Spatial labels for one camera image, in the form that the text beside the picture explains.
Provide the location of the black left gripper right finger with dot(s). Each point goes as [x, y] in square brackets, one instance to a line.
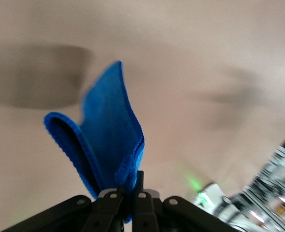
[152, 215]

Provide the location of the blurred metal equipment rack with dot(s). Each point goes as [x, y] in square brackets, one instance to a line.
[273, 181]

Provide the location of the blue microfibre towel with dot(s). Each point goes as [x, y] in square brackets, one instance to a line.
[108, 120]

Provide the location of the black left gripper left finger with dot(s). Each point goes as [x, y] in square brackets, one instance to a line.
[104, 212]

